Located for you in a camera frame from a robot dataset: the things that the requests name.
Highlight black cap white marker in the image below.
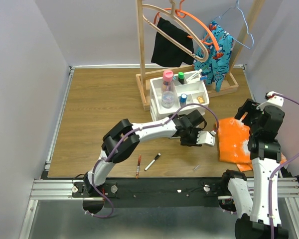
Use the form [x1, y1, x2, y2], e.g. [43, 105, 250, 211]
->
[144, 153, 161, 171]

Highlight blue cap clear tube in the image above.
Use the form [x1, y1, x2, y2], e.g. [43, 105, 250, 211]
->
[179, 94, 187, 107]

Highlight red pen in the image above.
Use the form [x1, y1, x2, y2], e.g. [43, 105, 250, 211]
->
[136, 154, 142, 179]

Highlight black green highlighter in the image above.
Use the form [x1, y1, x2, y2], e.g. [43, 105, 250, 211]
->
[178, 72, 185, 85]

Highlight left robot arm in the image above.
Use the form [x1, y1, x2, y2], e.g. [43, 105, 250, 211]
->
[83, 110, 207, 197]

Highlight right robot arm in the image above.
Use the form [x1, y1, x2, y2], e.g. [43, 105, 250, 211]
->
[219, 96, 289, 239]

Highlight wooden clothes rack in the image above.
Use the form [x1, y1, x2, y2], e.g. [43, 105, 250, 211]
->
[136, 0, 265, 111]

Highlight orange white tie-dye cloth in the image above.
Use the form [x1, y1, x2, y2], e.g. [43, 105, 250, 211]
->
[215, 117, 290, 172]

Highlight small yellow eraser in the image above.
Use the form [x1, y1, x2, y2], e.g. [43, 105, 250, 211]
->
[197, 97, 205, 104]

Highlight white plastic drawer organizer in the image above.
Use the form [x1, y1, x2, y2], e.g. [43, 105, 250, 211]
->
[150, 70, 210, 121]

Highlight pink lid pencil tube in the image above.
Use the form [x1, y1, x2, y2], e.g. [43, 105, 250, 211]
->
[161, 70, 173, 92]

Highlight blue fish print garment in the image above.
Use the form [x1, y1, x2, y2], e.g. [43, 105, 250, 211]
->
[193, 20, 234, 92]

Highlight black shorts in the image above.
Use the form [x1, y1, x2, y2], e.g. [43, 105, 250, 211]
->
[151, 17, 194, 67]

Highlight orange plastic hanger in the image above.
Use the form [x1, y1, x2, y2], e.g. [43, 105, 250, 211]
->
[153, 0, 221, 53]

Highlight beige wooden hanger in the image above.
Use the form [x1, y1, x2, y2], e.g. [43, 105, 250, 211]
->
[140, 0, 215, 67]

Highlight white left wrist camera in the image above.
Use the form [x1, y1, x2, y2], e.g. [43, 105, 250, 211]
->
[196, 131, 215, 146]

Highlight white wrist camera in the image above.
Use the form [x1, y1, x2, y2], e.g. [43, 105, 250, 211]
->
[196, 131, 215, 146]
[257, 91, 284, 111]

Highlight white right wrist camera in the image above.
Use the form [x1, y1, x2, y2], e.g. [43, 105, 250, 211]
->
[257, 91, 284, 111]

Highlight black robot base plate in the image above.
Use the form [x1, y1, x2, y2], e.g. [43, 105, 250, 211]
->
[72, 177, 236, 213]

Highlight blue wire hanger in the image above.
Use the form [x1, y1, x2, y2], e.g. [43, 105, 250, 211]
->
[212, 0, 255, 50]

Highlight aluminium frame rails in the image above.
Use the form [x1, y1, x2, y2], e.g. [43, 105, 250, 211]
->
[18, 65, 299, 239]

